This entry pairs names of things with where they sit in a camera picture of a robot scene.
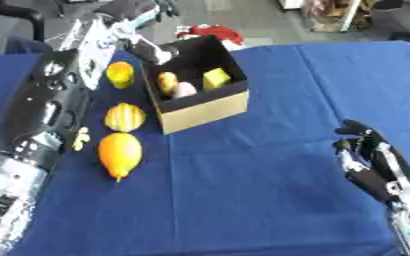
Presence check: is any yellow toy cylinder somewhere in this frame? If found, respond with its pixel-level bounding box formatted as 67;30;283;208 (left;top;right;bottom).
105;61;137;90

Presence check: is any pink toy egg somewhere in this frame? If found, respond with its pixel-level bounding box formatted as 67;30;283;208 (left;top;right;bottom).
170;81;200;99

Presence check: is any cardboard box with black inside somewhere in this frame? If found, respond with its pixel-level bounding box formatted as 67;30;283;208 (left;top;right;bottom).
138;34;253;136

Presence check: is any orange toy lemon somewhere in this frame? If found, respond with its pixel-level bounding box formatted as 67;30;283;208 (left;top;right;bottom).
96;132;144;183

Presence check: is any dark grey chair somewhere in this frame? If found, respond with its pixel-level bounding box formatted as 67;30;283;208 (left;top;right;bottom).
367;0;410;42

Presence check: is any yellow toy cube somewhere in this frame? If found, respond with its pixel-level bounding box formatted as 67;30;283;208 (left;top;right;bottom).
201;67;233;91

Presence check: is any yellow-brown toy fruit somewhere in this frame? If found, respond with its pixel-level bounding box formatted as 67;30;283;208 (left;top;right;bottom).
156;71;179;96

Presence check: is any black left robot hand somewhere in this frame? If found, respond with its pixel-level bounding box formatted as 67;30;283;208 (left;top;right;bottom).
119;32;183;66

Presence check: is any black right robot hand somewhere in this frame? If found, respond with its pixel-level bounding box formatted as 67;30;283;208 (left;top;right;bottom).
332;119;410;205

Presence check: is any yellow striped round toy fruit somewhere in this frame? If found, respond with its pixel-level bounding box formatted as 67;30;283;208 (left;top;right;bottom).
103;102;148;133

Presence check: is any wooden shelf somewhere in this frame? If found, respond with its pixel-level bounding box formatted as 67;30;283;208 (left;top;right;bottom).
301;0;372;33

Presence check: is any small pale yellow toy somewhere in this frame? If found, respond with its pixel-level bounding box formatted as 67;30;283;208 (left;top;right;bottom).
70;126;93;152

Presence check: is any black chair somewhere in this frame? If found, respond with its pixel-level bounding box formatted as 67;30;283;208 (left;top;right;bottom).
0;0;48;44

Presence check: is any red and white bag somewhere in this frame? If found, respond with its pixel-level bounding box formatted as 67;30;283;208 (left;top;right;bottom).
175;23;247;52

